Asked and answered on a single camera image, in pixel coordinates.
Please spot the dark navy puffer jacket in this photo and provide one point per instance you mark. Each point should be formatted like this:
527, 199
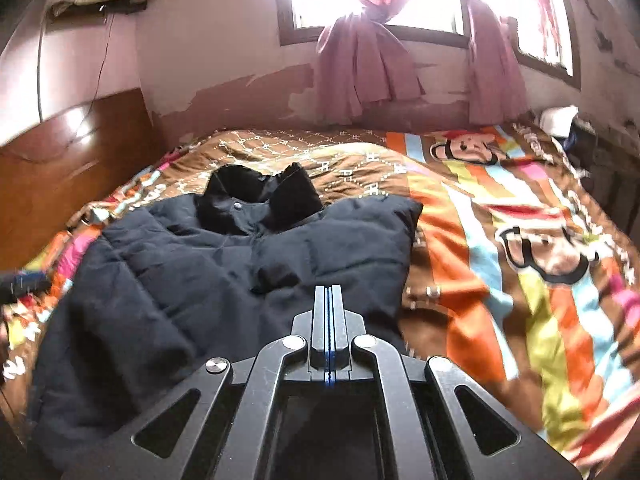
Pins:
200, 270

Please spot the pink knotted curtain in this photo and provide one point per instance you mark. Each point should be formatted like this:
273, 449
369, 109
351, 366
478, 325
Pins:
492, 60
360, 60

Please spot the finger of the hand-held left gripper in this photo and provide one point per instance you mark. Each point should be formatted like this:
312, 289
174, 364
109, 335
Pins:
27, 282

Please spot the white pillow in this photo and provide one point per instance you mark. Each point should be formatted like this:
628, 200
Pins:
560, 120

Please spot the brown framed window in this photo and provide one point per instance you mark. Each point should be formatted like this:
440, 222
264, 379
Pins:
435, 5

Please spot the red cloth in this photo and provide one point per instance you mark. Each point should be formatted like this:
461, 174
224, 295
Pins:
547, 10

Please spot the thin white pipe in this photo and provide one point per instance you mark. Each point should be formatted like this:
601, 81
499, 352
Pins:
40, 70

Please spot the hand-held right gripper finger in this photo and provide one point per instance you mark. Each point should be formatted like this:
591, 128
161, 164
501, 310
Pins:
335, 320
322, 320

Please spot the dark wall-mounted box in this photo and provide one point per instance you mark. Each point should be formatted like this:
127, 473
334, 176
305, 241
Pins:
120, 6

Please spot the colourful printed blanket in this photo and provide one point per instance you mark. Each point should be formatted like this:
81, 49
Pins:
500, 260

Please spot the wooden bed headboard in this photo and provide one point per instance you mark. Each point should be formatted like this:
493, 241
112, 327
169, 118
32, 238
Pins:
75, 175

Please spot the dark blue bag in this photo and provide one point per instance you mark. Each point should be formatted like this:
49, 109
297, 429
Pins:
582, 137

